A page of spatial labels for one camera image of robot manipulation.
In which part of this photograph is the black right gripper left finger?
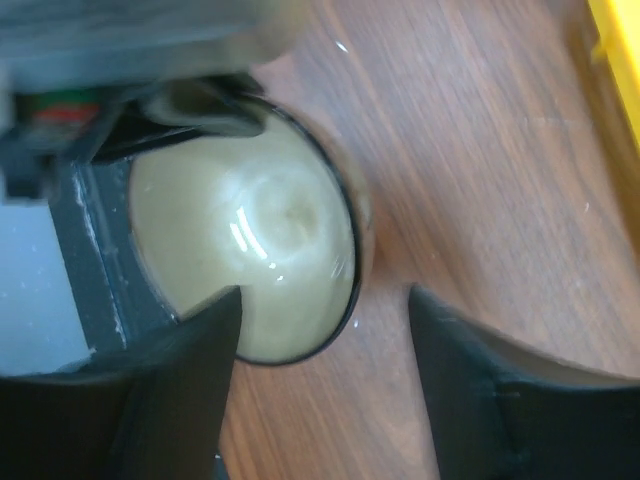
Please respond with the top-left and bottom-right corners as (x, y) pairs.
(1, 287), (242, 479)

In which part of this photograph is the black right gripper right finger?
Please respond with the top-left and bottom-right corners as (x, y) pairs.
(408, 285), (639, 479)

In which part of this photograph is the beige black rimmed bowl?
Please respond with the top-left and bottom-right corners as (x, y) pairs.
(128, 97), (374, 366)

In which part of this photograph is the yellow plastic tray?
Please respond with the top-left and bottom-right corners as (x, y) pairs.
(586, 0), (639, 160)

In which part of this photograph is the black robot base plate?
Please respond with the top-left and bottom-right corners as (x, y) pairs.
(1, 72), (265, 376)

